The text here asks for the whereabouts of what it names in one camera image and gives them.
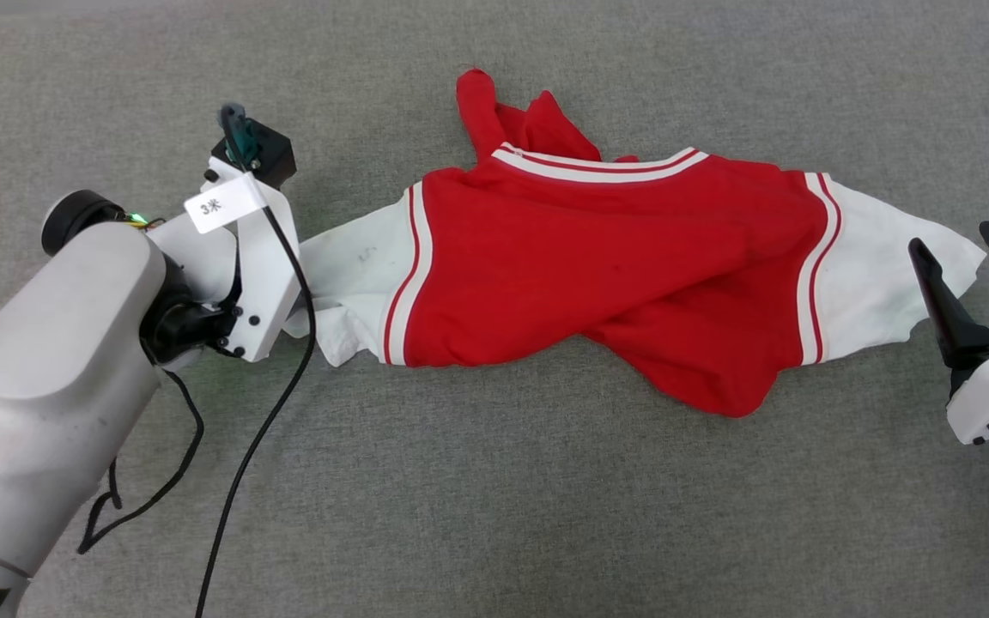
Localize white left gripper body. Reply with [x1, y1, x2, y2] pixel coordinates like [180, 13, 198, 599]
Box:
[201, 154, 305, 362]

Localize red and white t-shirt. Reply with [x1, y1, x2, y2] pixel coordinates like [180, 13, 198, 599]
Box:
[282, 69, 987, 419]

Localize grey fabric sofa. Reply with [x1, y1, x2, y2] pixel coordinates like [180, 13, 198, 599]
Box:
[0, 0, 989, 618]

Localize thick black camera cable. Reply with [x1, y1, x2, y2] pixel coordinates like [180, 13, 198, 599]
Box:
[194, 107, 318, 618]

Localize white paper cable label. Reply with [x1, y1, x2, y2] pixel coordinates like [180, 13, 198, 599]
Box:
[184, 173, 266, 235]

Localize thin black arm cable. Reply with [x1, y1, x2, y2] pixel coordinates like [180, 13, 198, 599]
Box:
[76, 365, 206, 555]

